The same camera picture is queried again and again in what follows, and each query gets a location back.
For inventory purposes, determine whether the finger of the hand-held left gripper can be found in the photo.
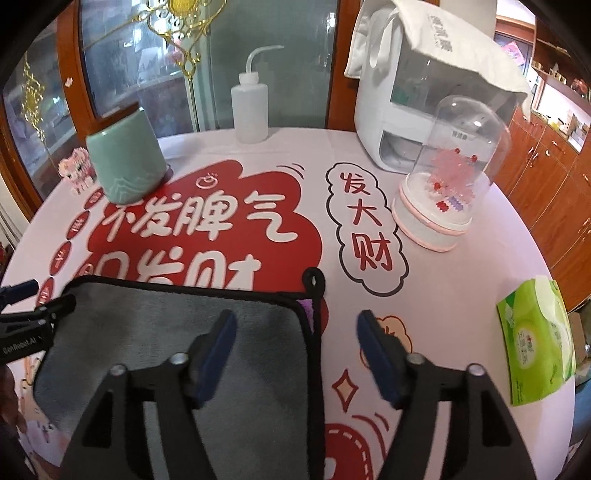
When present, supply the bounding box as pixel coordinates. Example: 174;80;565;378
0;295;77;324
0;278;40;308

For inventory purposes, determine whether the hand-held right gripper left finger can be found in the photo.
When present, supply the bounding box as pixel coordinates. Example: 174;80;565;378
66;309;238;480

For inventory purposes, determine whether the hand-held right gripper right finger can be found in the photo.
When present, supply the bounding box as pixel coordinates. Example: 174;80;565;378
356;309;527;480

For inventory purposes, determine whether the grey towel with black trim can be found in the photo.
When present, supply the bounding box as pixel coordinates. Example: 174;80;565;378
33;268;326;480

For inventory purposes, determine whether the pink cartoon figure stand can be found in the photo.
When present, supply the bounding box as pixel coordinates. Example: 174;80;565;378
58;147;96;193

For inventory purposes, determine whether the green wet wipes pack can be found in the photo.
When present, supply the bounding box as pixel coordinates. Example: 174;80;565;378
496;275;578;407

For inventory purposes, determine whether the pale green ceramic cup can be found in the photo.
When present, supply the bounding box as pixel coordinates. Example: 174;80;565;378
86;106;169;205

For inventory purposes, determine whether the clear dome with pink figure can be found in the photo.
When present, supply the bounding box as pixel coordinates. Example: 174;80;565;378
392;95;511;253

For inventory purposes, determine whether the wooden framed glass door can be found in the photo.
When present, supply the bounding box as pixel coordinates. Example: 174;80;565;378
0;0;365;213

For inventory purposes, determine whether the white plastic squeeze bottle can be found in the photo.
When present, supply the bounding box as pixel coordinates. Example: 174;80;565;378
231;45;284;143

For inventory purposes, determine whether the white countertop appliance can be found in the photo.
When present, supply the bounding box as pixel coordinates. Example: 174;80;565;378
355;0;499;174

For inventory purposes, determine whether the wooden cabinet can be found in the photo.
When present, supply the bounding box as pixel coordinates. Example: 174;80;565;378
489;14;591;312

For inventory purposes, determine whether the gold ornament decoration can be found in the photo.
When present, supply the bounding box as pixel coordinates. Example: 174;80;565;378
147;0;213;81

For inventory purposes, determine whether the white cloth cover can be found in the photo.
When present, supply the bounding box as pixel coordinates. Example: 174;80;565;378
344;0;529;116

